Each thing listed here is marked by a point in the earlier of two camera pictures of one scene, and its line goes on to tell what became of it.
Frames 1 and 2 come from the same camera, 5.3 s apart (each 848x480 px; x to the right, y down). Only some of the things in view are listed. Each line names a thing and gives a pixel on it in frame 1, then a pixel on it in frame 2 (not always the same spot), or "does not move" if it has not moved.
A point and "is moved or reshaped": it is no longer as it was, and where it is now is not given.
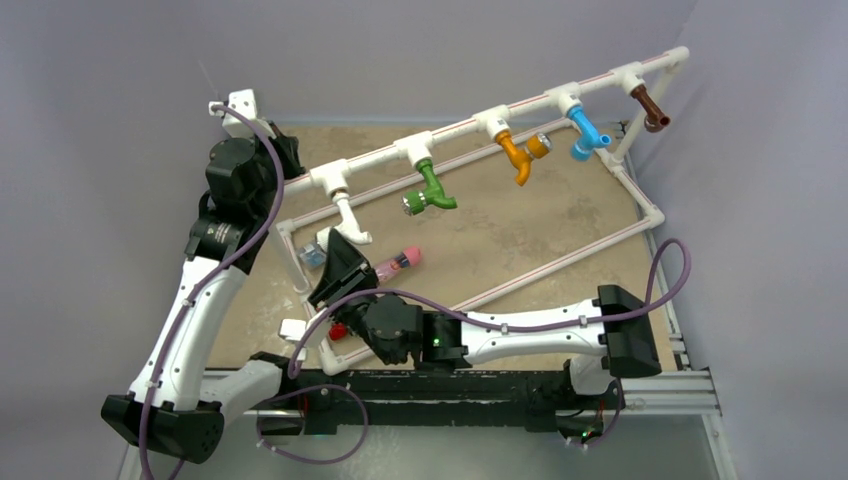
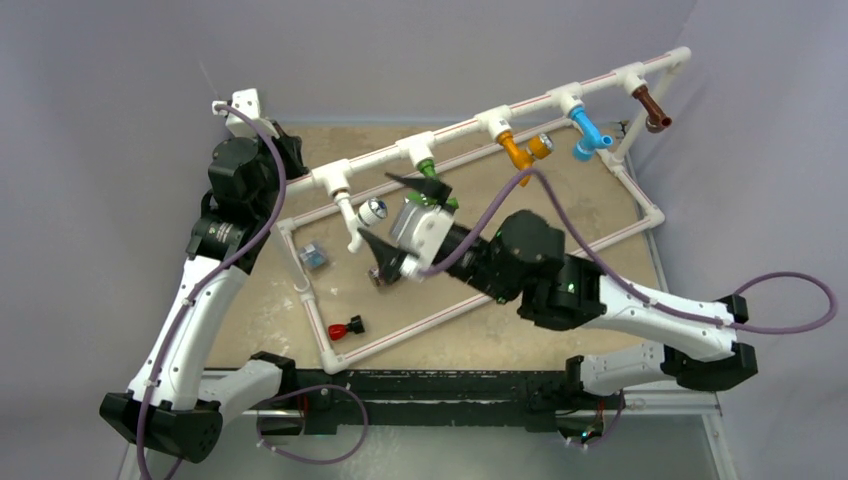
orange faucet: x=538 y=145 does not move
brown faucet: x=655 y=120 does not move
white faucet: x=346 y=227 is moved or reshaped
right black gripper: x=345 y=272 → x=388 y=258
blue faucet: x=589 y=138 does not move
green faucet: x=414 y=202 does not move
